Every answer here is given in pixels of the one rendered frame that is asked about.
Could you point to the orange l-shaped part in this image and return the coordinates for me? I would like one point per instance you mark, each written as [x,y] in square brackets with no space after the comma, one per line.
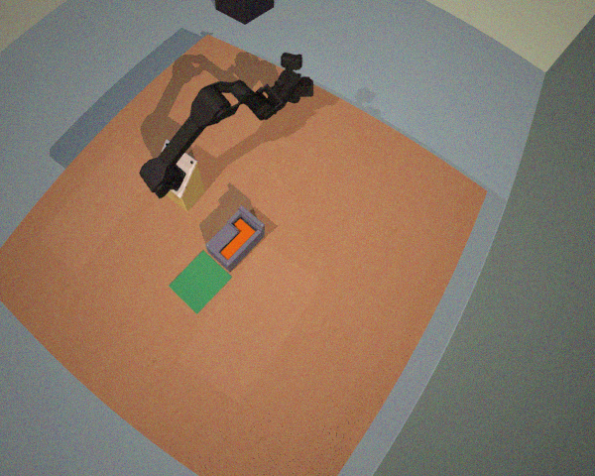
[238,242]

